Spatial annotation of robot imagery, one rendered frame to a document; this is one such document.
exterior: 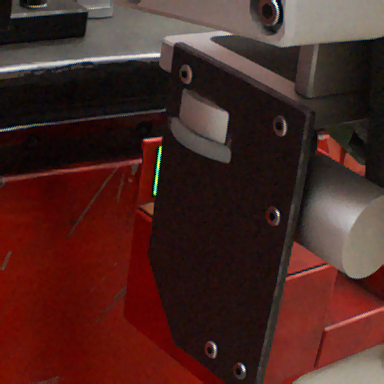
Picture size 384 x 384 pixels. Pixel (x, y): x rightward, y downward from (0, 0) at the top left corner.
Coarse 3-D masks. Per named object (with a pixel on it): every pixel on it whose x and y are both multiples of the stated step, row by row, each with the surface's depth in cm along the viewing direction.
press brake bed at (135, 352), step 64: (0, 128) 106; (64, 128) 109; (128, 128) 113; (320, 128) 128; (0, 192) 108; (64, 192) 112; (128, 192) 116; (0, 256) 111; (64, 256) 115; (128, 256) 120; (0, 320) 114; (64, 320) 119
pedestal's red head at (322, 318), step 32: (128, 288) 106; (288, 288) 95; (320, 288) 98; (352, 288) 109; (128, 320) 107; (160, 320) 103; (288, 320) 97; (320, 320) 100; (352, 320) 103; (288, 352) 99; (320, 352) 102; (352, 352) 105
